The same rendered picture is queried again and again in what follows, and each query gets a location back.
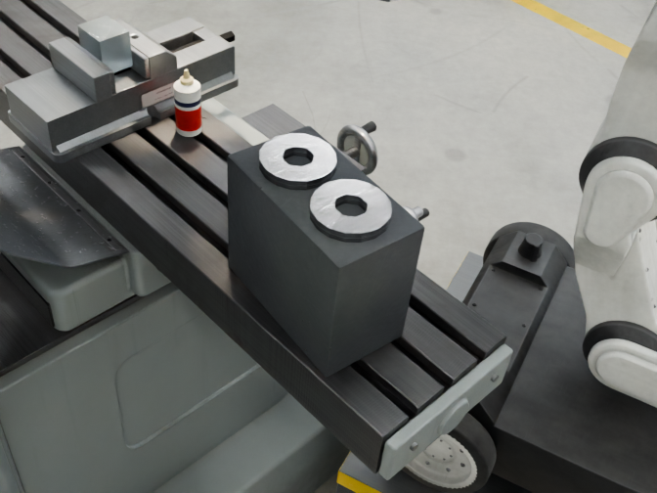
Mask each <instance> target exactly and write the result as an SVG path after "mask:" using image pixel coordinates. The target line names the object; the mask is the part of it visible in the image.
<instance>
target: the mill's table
mask: <svg viewBox="0 0 657 493"><path fill-rule="evenodd" d="M85 22H87V21H86V20H84V19H83V18H82V17H80V16H79V15H78V14H76V13H75V12H74V11H73V10H72V9H71V8H69V7H68V6H67V5H65V4H64V3H63V2H61V1H60V0H0V120H1V121H2V122H3V123H4V124H5V125H6V126H7V127H8V128H10V129H11V130H12V131H13V132H14V133H15V134H16V135H17V136H18V137H19V138H20V139H21V140H22V141H23V142H24V143H25V144H26V145H28V146H29V147H30V148H31V149H32V150H33V151H34V152H35V153H36V154H37V155H38V156H39V157H40V158H41V159H42V160H43V161H45V162H46V163H47V164H48V165H49V166H50V167H51V168H52V169H53V170H54V171H55V172H56V173H57V174H58V175H59V176H60V177H61V178H63V179H64V180H65V181H66V182H67V183H68V184H69V185H70V187H71V188H72V189H73V190H74V191H75V192H76V193H77V194H78V195H80V196H81V197H82V198H83V199H84V200H86V201H87V202H88V203H89V204H90V205H91V206H92V207H93V208H94V209H95V210H96V211H98V212H99V213H100V214H101V215H102V216H103V217H104V218H105V219H106V220H107V221H108V223H109V224H110V225H111V226H112V227H113V228H115V229H116V230H117V231H118V232H119V233H120V234H121V235H122V236H123V237H124V238H125V239H126V240H127V241H128V242H129V243H130V244H131V245H133V246H134V247H135V248H136V249H137V250H138V251H139V252H140V253H141V254H142V255H144V256H145V258H146V259H147V260H148V261H149V262H151V263H152V264H153V265H154V266H155V267H156V268H157V269H158V270H159V271H160V272H161V273H162V274H163V275H164V276H165V277H166V278H167V279H169V280H170V281H171V282H172V283H173V284H174V285H175V286H176V287H177V288H178V289H179V290H180V291H181V292H182V293H183V294H184V295H186V296H187V297H188V298H189V299H190V300H191V301H192V302H193V303H194V304H195V305H196V306H197V307H198V308H199V309H200V310H201V311H202V312H204V313H205V314H206V315H207V316H208V317H209V318H210V319H211V320H212V321H213V322H214V323H215V324H216V325H217V326H218V327H219V328H220V329H222V330H223V331H224V332H225V333H226V334H227V335H228V336H229V337H230V338H231V339H232V340H233V341H234V342H235V343H236V344H237V345H239V346H240V347H241V348H242V349H243V350H244V351H245V352H246V353H247V354H248V355H249V356H250V357H251V358H252V359H253V360H254V361H255V362H257V363H258V364H259V365H260V366H261V367H262V368H263V369H264V370H265V371H266V372H267V373H268V374H269V375H270V376H271V377H272V378H273V379H275V380H276V381H277V382H278V383H279V384H280V385H281V386H282V387H283V388H284V389H285V390H286V391H287V392H288V393H289V394H290V395H292V396H293V397H294V398H295V399H296V400H297V401H298V402H299V403H300V404H301V405H302V406H303V407H304V408H305V409H306V410H307V411H308V412H310V413H311V414H312V415H313V416H314V417H315V418H316V419H317V420H318V421H319V422H320V423H321V424H322V425H323V426H324V427H325V428H326V429H328V430H329V431H330V432H331V433H332V434H333V435H334V436H335V437H336V438H337V439H338V440H339V441H340V442H341V443H342V444H343V445H344V446H346V447H347V448H348V449H349V450H350V451H351V452H352V453H353V454H354V455H355V456H356V457H357V458H358V459H359V460H360V461H361V462H362V463H364V464H365V465H366V466H367V467H368V468H369V469H370V470H371V471H372V472H373V473H374V474H376V473H377V472H379V473H380V474H381V475H382V476H383V477H384V478H385V479H386V480H389V479H390V478H391V477H392V476H394V475H395V474H396V473H397V472H398V471H400V470H401V469H402V468H403V467H404V466H406V465H407V464H408V463H409V462H410V461H412V460H413V459H414V458H415V457H416V456H417V455H419V454H420V453H421V452H422V451H423V450H425V449H426V448H427V447H428V446H429V445H430V444H432V443H433V442H434V441H435V440H436V439H438V438H439V437H440V436H441V435H445V434H447V433H449V432H450V431H452V430H453V429H454V428H455V427H456V426H457V425H458V424H459V423H460V421H461V420H462V418H463V417H464V415H465V414H466V413H467V412H468V411H469V410H471V409H472V408H473V407H474V406H475V405H476V404H477V403H479V402H480V401H481V400H482V399H483V398H484V397H486V396H487V395H488V394H489V393H490V392H491V391H493V390H494V389H495V388H496V387H497V386H498V385H500V384H501V383H502V381H503V379H504V374H505V371H506V369H507V366H508V363H509V360H510V358H511V355H512V352H513V351H512V349H511V348H510V347H508V346H507V345H506V344H504V343H505V340H506V337H507V336H506V335H505V334H504V333H502V332H501V331H500V330H498V329H497V328H496V327H494V326H493V325H492V324H490V323H489V322H488V321H486V320H485V319H484V318H482V317H481V316H480V315H478V314H477V313H476V312H474V311H473V310H472V309H470V308H469V307H468V306H466V305H465V304H464V303H462V302H461V301H460V300H458V299H457V298H456V297H454V296H453V295H452V294H450V293H449V292H448V291H446V290H445V289H443V288H442V287H441V286H439V285H438V284H437V283H435V282H434V281H433V280H431V279H430V278H429V277H427V276H426V275H425V274H423V273H422V272H421V271H419V270H418V269H416V274H415V279H414V283H413V288H412V293H411V297H410V302H409V307H408V311H407V316H406V321H405V325H404V330H403V334H402V335H401V336H400V337H398V338H397V339H395V340H393V341H391V342H389V343H388V344H386V345H384V346H382V347H380V348H379V349H378V350H376V351H374V352H372V353H370V354H369V355H367V356H365V357H363V358H361V359H360V360H358V361H356V362H354V363H352V364H351V365H349V366H347V367H345V368H343V369H342V370H340V371H338V372H336V373H334V374H332V375H331V376H329V377H325V376H324V375H323V374H322V373H321V372H320V370H319V369H318V368H317V367H316V366H315V365H314V364H313V362H312V361H311V360H310V359H309V358H308V357H307V355H306V354H305V353H304V352H303V351H302V350H301V349H300V347H299V346H298V345H297V344H296V343H295V342H294V341H293V339H292V338H291V337H290V336H289V335H288V334H287V333H286V331H285V330H284V329H283V328H282V327H281V326H280V324H279V323H278V322H277V321H276V320H275V319H274V318H273V316H272V315H271V314H270V313H269V312H268V311H267V310H266V308H265V307H264V306H263V305H262V304H261V303H260V301H259V300H258V299H257V298H256V297H255V296H254V295H253V293H252V292H251V291H250V290H249V289H248V288H247V287H246V285H245V284H244V283H243V282H242V281H241V280H240V278H239V277H238V276H237V275H236V274H235V273H234V272H233V270H232V269H231V268H230V267H229V236H228V155H230V154H233V153H235V152H238V151H241V150H244V149H246V148H249V147H252V145H251V144H250V143H248V142H247V141H246V140H244V139H243V137H241V136H240V135H239V134H237V133H236V132H235V131H233V130H232V129H231V128H229V127H228V126H227V125H225V124H224V123H223V122H221V121H220V120H219V119H217V118H216V117H215V116H213V115H212V114H211V113H209V112H208V111H206V110H205V109H204V108H201V119H202V130H201V132H200V133H199V134H198V135H196V136H194V137H185V136H182V135H180V134H179V133H178V132H177V130H176V118H175V114H173V115H171V116H168V117H167V118H165V119H162V120H160V119H158V118H157V117H155V116H152V124H151V125H149V126H146V127H144V128H142V129H140V130H137V131H135V132H133V133H131V134H128V135H126V136H124V137H121V138H119V139H117V140H115V141H112V142H110V143H108V144H105V145H103V146H101V147H100V148H97V149H95V150H93V151H90V152H88V153H86V154H84V155H81V156H79V157H75V158H73V159H71V160H69V161H66V162H63V163H56V162H54V161H52V160H51V159H50V158H49V157H48V156H47V155H46V154H45V153H43V152H42V151H41V150H40V149H39V148H38V147H37V146H36V145H35V144H34V143H33V142H31V141H30V140H29V139H28V138H27V137H26V136H25V135H24V134H23V133H22V132H21V131H19V129H18V128H17V127H16V126H15V125H14V124H13V123H12V122H11V121H10V119H9V115H8V110H9V109H10V107H9V102H8V98H7V94H6V89H5V85H6V84H9V83H12V82H14V81H17V80H20V79H23V78H25V77H28V76H31V75H33V74H35V73H38V72H41V71H43V70H46V69H49V68H52V67H53V65H52V59H51V54H50V48H49V42H52V41H55V40H58V39H61V38H65V37H70V38H71V39H72V40H73V41H75V42H76V43H77V44H79V45H80V41H79V34H78V27H77V26H78V25H79V24H82V23H85Z"/></svg>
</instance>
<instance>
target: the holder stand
mask: <svg viewBox="0 0 657 493"><path fill-rule="evenodd" d="M423 234H424V226H423V225H422V224H421V223H420V222H419V221H417V220H416V219H415V218H414V217H413V216H412V215H411V214H409V213H408V212H407V211H406V210H405V209H404V208H403V207H402V206H400V205H399V204H398V203H397V202H396V201H395V200H393V199H392V198H391V197H390V196H389V195H388V194H387V193H385V192H384V191H383V190H382V189H381V188H380V187H379V186H378V185H376V184H375V183H374V181H373V180H372V179H371V178H369V177H368V176H367V175H366V174H365V173H364V172H363V171H361V170H360V169H359V168H358V167H357V166H356V165H355V164H353V163H352V162H351V161H350V160H349V159H348V158H347V157H345V156H344V155H343V154H342V153H341V152H340V151H339V150H337V149H336V148H335V147H334V146H333V145H332V144H331V143H329V142H328V141H327V140H326V139H325V138H324V137H323V136H321V135H320V134H319V133H318V132H317V131H316V130H315V129H314V128H312V127H311V126H305V127H302V128H299V129H297V130H294V131H291V132H289V133H286V134H284V135H280V136H276V137H274V138H273V139H271V140H268V141H265V142H263V143H260V144H257V145H254V146H252V147H249V148H246V149H244V150H241V151H238V152H235V153H233V154H230V155H228V236H229V267H230V268H231V269H232V270H233V272H234V273H235V274H236V275H237V276H238V277H239V278H240V280H241V281H242V282H243V283H244V284H245V285H246V287H247V288H248V289H249V290H250V291H251V292H252V293H253V295H254V296H255V297H256V298H257V299H258V300H259V301H260V303H261V304H262V305H263V306H264V307H265V308H266V310H267V311H268V312H269V313H270V314H271V315H272V316H273V318H274V319H275V320H276V321H277V322H278V323H279V324H280V326H281V327H282V328H283V329H284V330H285V331H286V333H287V334H288V335H289V336H290V337H291V338H292V339H293V341H294V342H295V343H296V344H297V345H298V346H299V347H300V349H301V350H302V351H303V352H304V353H305V354H306V355H307V357H308V358H309V359H310V360H311V361H312V362H313V364H314V365H315V366H316V367H317V368H318V369H319V370H320V372H321V373H322V374H323V375H324V376H325V377H329V376H331V375H332V374H334V373H336V372H338V371H340V370H342V369H343V368H345V367H347V366H349V365H351V364H352V363H354V362H356V361H358V360H360V359H361V358H363V357H365V356H367V355H369V354H370V353H372V352H374V351H376V350H378V349H379V348H380V347H382V346H384V345H386V344H388V343H389V342H391V341H393V340H395V339H397V338H398V337H400V336H401V335H402V334H403V330H404V325H405V321H406V316H407V311H408V307H409V302H410V297H411V293H412V288H413V283H414V279H415V274H416V266H417V262H418V257H419V252H420V248H421V243H422V238H423Z"/></svg>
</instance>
